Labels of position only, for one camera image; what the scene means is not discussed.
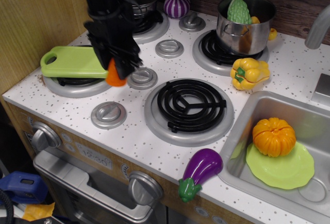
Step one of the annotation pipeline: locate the upper middle silver knob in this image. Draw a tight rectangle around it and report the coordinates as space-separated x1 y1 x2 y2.
155 39 184 59

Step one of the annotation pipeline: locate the purple white striped toy onion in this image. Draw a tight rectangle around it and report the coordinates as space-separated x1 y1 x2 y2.
163 0 190 19

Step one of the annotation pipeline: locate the silver faucet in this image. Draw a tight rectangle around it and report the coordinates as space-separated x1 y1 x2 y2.
305 5 329 49

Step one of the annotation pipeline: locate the left oven dial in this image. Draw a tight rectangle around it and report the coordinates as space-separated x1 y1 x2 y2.
31 122 62 151

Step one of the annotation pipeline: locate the oven dial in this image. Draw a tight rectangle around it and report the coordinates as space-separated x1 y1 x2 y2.
128 170 163 206
31 122 62 151

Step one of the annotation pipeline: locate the orange toy pumpkin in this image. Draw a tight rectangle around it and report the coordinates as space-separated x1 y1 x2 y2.
252 117 296 158

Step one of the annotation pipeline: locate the green plastic cutting board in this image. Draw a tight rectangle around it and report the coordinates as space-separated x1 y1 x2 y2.
40 46 108 79

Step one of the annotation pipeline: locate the green toy bitter gourd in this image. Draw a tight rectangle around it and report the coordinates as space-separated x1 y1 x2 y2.
227 0 252 24

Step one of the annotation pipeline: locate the blue device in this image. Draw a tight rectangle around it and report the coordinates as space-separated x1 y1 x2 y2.
1 171 48 204

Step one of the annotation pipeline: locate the back left stove burner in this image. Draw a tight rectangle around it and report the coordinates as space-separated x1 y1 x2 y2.
133 11 169 45

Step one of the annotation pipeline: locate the front silver stove knob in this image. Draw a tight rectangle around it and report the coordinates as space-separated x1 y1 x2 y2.
91 101 127 129

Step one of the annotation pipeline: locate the yellow toy bell pepper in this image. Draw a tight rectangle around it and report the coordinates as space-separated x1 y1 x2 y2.
230 58 270 90

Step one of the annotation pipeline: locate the orange toy carrot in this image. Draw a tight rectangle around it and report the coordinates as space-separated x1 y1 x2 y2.
105 58 127 87

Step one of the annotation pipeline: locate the front right stove burner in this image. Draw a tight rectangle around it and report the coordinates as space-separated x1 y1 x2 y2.
144 78 234 147

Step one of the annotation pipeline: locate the front left stove burner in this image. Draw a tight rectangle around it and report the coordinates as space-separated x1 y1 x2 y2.
43 76 111 98

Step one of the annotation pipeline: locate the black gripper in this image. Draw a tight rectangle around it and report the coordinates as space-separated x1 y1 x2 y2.
84 12 142 79

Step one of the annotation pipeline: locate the silver pot with green vegetable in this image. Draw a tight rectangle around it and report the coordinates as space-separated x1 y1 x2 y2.
216 0 276 56

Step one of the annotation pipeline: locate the yellow cloth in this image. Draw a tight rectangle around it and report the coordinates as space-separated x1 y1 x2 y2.
22 202 55 221

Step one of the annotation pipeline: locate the light green plastic plate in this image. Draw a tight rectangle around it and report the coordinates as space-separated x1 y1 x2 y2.
246 142 315 190

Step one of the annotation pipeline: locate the middle silver stove knob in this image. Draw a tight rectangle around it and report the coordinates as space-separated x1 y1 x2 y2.
127 67 158 90

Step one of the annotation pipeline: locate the right oven dial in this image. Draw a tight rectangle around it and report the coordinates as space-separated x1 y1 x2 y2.
128 170 163 206

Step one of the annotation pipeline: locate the silver toy sink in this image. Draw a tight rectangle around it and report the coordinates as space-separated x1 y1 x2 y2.
220 91 329 223

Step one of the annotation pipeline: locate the stove burner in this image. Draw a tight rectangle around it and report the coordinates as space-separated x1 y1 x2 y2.
144 78 234 147
133 11 169 45
43 76 111 98
192 29 269 77

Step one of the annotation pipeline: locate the back silver stove knob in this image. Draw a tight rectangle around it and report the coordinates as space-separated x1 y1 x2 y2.
179 12 206 32

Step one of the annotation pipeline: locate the yellow toy behind pot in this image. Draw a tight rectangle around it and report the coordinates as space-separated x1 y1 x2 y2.
268 28 277 41

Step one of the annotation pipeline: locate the purple toy eggplant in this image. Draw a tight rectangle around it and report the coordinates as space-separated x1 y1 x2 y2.
178 148 223 203

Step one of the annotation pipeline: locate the silver oven door handle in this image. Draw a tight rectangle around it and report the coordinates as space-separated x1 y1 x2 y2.
34 151 157 223

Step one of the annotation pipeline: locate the back right stove burner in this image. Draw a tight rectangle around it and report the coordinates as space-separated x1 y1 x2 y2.
192 29 269 77

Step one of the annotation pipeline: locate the silver stove knob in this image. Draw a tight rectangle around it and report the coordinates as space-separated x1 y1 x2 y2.
91 101 127 129
179 12 206 32
127 67 158 90

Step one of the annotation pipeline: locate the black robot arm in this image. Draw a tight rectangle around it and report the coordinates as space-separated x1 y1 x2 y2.
84 0 142 80

